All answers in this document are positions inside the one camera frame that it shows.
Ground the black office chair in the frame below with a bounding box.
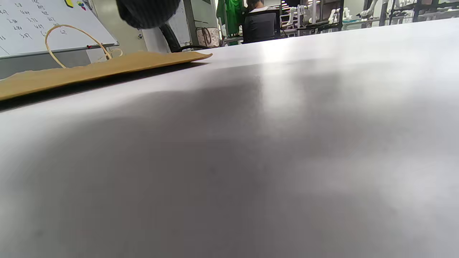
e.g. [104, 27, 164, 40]
[159, 24, 213, 53]

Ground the person's right hand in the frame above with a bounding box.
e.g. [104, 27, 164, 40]
[115, 0, 181, 29]

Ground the white whiteboard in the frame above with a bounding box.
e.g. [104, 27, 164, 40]
[0, 0, 119, 58]

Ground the brown paper bag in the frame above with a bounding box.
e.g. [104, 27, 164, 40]
[0, 24, 213, 101]

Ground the black desk chair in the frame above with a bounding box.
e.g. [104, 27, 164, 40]
[242, 9, 282, 44]

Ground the patterned tote bag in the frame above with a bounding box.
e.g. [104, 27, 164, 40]
[196, 27, 221, 48]

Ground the green hanging garment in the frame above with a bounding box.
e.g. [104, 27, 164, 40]
[216, 0, 245, 36]

